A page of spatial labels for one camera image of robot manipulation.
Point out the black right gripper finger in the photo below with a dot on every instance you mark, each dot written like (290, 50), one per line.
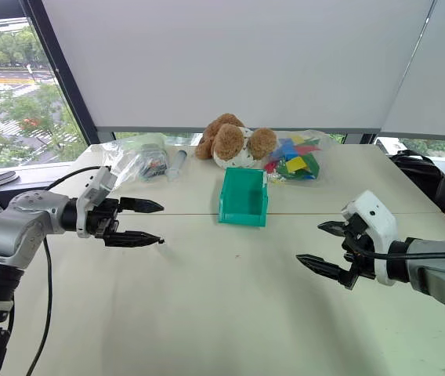
(320, 266)
(334, 228)

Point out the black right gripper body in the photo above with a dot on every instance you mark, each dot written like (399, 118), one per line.
(363, 262)

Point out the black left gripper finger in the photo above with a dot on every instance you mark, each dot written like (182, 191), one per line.
(142, 206)
(136, 239)

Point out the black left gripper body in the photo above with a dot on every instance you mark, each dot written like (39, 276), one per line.
(103, 219)

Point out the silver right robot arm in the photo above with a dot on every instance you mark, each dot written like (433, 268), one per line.
(434, 274)

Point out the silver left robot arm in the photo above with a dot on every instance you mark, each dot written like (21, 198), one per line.
(7, 231)

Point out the clear bag of small parts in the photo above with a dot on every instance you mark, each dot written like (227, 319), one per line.
(144, 158)

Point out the clear plastic syringe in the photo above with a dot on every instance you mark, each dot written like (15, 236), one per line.
(177, 164)

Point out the clear bag of coloured blocks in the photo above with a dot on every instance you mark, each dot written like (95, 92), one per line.
(297, 158)

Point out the teal plastic bin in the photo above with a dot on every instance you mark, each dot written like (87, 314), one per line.
(242, 219)

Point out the black backpack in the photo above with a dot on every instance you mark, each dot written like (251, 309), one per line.
(418, 170)

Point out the flat black device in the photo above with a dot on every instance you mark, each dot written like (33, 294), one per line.
(5, 177)

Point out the brown plush teddy bear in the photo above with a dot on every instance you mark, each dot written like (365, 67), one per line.
(228, 143)

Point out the large white roller blind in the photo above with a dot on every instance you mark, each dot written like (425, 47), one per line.
(226, 58)

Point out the narrow white roller blind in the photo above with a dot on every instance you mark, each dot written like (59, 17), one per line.
(438, 78)

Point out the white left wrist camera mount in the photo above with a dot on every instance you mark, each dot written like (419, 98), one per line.
(96, 187)

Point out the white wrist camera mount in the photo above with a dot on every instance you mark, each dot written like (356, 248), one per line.
(96, 187)
(379, 223)

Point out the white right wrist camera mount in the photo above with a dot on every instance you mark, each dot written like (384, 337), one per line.
(379, 223)

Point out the black window frame post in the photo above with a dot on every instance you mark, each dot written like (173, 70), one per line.
(62, 70)

